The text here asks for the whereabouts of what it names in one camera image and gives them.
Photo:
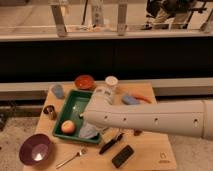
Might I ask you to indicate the light blue towel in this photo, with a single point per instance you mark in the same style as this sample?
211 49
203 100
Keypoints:
88 131

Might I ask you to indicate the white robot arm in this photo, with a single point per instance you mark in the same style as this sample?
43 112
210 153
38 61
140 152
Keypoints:
187 118

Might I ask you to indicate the blue grey plastic cup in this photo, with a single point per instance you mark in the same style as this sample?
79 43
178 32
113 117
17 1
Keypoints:
57 90

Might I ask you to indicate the small metal cup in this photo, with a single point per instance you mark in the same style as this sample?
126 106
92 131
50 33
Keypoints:
49 110

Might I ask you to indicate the orange red bowl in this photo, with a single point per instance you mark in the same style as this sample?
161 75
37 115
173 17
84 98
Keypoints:
84 82

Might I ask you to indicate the blue sponge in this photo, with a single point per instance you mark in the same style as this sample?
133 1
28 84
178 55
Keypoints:
129 100

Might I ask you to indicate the green plastic tray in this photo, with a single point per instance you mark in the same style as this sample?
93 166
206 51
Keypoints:
73 107

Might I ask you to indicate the orange carrot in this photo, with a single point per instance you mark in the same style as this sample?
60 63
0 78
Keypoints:
140 97

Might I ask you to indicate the dark red grape bunch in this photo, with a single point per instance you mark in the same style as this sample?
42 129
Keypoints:
137 132

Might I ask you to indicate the orange peach fruit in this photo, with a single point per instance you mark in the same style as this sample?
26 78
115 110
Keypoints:
68 127

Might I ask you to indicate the wooden table board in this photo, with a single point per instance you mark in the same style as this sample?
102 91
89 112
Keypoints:
152 152

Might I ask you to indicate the silver fork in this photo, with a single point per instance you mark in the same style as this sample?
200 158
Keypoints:
78 154

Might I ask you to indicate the black rectangular remote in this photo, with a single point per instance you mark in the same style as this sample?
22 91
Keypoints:
122 156

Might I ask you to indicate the purple bowl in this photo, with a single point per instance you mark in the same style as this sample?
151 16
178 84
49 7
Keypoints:
35 149

